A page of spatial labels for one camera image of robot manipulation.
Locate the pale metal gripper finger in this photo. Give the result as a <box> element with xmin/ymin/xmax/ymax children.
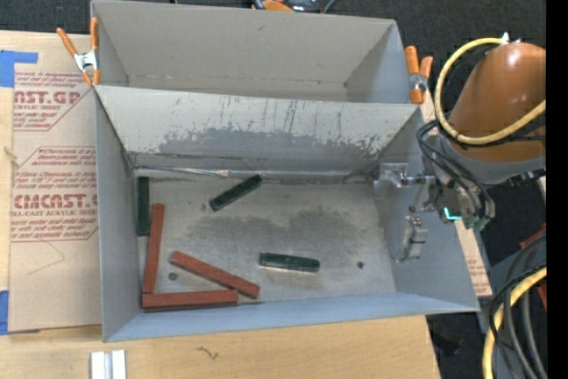
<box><xmin>371</xmin><ymin>162</ymin><xmax>410</xmax><ymax>198</ymax></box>
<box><xmin>395</xmin><ymin>215</ymin><xmax>430</xmax><ymax>264</ymax></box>

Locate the dark green flat block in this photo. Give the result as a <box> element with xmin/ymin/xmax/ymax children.
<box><xmin>258</xmin><ymin>251</ymin><xmax>321</xmax><ymax>274</ymax></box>
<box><xmin>209</xmin><ymin>173</ymin><xmax>264</xmax><ymax>213</ymax></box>
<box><xmin>136</xmin><ymin>176</ymin><xmax>152</xmax><ymax>237</ymax></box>

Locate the grey metal bin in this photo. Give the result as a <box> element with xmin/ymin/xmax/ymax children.
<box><xmin>90</xmin><ymin>0</ymin><xmax>483</xmax><ymax>343</ymax></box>

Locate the red-brown flat block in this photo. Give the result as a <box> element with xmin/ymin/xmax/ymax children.
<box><xmin>169</xmin><ymin>250</ymin><xmax>262</xmax><ymax>300</ymax></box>
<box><xmin>141</xmin><ymin>202</ymin><xmax>166</xmax><ymax>296</ymax></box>
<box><xmin>140</xmin><ymin>288</ymin><xmax>241</xmax><ymax>312</ymax></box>

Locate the brown cardboard board, red print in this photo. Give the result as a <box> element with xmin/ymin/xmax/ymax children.
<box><xmin>0</xmin><ymin>29</ymin><xmax>494</xmax><ymax>336</ymax></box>

